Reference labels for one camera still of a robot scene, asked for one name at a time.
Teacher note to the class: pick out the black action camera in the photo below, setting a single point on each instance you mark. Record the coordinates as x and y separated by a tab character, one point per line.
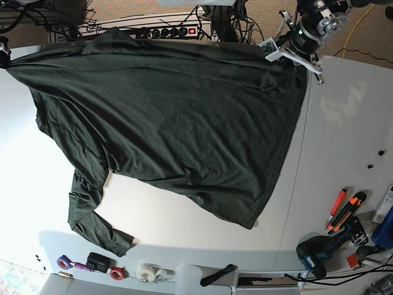
97	262

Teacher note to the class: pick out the purple tape roll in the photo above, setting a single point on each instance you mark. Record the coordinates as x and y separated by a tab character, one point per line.
64	263

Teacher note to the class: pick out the orange black utility knife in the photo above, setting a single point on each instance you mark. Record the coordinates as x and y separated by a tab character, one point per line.
351	206

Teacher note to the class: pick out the red tape roll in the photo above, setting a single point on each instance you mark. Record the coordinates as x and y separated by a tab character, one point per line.
117	273

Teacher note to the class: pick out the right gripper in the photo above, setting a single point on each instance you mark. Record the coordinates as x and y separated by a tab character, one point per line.
5	51

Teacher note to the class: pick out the dark green long-sleeve t-shirt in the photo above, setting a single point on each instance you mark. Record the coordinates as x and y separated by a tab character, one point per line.
211	123

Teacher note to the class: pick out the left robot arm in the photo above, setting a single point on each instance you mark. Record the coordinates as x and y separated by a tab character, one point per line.
313	24

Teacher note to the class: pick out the blue box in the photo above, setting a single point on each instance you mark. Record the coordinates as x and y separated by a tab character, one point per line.
382	235

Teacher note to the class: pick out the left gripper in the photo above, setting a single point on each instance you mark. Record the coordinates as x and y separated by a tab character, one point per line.
288	50

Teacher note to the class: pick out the clear tape roll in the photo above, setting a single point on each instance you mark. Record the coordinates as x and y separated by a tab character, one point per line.
146	273
164	275

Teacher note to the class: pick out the black power strip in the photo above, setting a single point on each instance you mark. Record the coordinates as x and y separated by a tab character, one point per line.
182	32

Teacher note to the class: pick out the purple marker pen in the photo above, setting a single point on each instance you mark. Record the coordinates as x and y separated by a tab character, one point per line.
81	266

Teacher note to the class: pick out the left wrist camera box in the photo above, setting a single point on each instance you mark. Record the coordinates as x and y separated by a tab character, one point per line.
271	51

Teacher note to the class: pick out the teal black cordless drill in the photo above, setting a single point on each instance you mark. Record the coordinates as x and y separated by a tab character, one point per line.
313	252

